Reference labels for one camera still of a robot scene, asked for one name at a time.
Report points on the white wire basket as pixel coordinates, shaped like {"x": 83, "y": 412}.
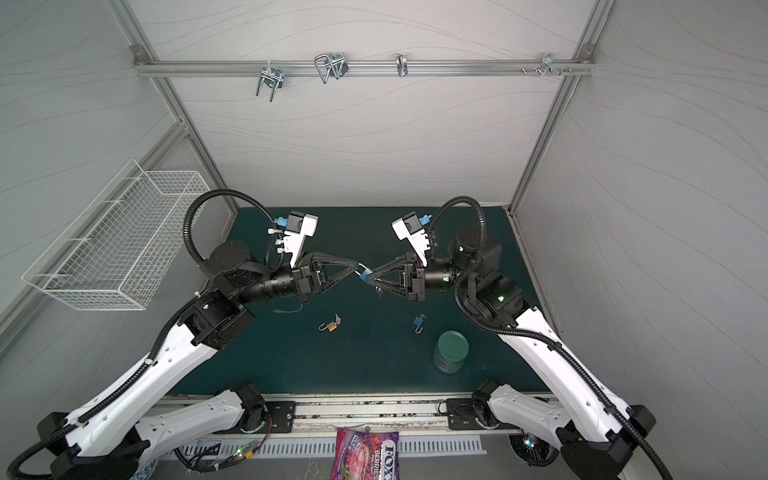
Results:
{"x": 115, "y": 253}

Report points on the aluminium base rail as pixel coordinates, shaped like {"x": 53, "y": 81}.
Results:
{"x": 316, "y": 415}

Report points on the blue padlock with keys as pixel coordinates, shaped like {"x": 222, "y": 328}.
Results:
{"x": 363, "y": 271}

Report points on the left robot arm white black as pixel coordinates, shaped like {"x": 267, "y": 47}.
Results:
{"x": 113, "y": 436}

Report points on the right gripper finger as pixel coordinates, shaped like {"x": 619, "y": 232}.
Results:
{"x": 382, "y": 286}
{"x": 397, "y": 265}

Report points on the metal u-bolt clamp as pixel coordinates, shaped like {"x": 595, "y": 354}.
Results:
{"x": 331, "y": 65}
{"x": 271, "y": 79}

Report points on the small blue padlock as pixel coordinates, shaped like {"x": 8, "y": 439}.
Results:
{"x": 418, "y": 323}

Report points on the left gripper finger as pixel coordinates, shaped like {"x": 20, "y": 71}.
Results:
{"x": 339, "y": 282}
{"x": 320, "y": 260}

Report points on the metal hook bracket right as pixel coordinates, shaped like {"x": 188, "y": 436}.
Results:
{"x": 547, "y": 67}

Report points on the purple candy bag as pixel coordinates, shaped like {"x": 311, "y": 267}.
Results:
{"x": 365, "y": 455}

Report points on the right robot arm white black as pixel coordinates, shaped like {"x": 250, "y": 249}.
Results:
{"x": 593, "y": 430}

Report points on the metal u-bolt clamp middle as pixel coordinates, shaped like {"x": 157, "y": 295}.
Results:
{"x": 331, "y": 65}

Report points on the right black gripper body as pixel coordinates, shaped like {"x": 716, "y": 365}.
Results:
{"x": 409, "y": 282}

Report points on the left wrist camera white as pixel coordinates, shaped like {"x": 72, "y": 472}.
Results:
{"x": 291, "y": 232}

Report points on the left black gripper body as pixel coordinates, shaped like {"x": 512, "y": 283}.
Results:
{"x": 302, "y": 283}

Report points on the metal u-bolt clamp left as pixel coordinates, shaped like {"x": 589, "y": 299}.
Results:
{"x": 271, "y": 79}

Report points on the small metal bracket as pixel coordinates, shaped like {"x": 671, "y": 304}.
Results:
{"x": 401, "y": 65}

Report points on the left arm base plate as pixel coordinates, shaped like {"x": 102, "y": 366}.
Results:
{"x": 276, "y": 417}

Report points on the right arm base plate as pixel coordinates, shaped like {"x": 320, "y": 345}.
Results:
{"x": 468, "y": 414}

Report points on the aluminium cross rail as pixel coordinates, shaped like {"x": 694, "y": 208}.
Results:
{"x": 357, "y": 68}

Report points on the brass padlock with key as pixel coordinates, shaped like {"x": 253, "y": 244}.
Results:
{"x": 331, "y": 326}

